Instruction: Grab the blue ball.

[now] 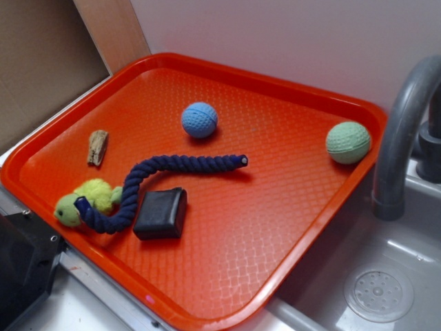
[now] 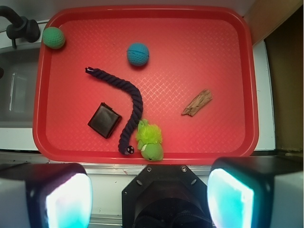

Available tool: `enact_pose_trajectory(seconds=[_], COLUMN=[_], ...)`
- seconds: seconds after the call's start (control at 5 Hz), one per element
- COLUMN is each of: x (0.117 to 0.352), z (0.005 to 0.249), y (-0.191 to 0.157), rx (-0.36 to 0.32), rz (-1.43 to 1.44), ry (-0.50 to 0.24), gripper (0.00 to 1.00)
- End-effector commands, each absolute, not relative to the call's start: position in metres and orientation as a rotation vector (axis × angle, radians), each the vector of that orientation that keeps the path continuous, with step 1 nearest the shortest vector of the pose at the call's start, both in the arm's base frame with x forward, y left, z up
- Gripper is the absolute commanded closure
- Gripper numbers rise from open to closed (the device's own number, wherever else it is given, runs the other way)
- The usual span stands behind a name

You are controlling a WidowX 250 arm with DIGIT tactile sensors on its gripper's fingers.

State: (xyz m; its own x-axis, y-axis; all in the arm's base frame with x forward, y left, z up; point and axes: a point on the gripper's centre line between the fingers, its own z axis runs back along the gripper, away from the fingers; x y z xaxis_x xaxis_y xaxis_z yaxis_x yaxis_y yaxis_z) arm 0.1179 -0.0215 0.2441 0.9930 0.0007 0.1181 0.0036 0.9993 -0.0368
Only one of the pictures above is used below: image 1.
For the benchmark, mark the grey faucet spout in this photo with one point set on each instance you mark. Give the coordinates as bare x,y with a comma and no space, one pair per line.
413,124

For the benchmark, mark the brown cardboard panel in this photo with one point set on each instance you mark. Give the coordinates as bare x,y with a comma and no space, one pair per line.
54,51

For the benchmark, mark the green plush toy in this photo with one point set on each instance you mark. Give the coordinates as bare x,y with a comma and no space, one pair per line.
98,193

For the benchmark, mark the grey plastic sink basin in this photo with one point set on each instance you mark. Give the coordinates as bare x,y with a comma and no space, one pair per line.
312,296

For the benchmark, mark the green dimpled ball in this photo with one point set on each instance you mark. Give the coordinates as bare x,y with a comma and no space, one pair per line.
348,142

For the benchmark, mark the black rectangular block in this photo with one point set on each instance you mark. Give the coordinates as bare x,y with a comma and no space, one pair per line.
161,215

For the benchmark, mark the orange plastic tray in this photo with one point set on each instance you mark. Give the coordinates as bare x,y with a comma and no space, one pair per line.
244,230

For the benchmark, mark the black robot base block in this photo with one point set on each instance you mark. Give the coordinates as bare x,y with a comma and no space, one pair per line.
30,253

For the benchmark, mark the small wood piece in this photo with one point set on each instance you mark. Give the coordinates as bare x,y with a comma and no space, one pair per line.
98,142

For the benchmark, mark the blue dimpled ball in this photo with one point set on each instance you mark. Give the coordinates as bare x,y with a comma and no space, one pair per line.
199,120

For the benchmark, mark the sink drain strainer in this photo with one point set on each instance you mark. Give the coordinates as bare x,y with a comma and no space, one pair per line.
378,293

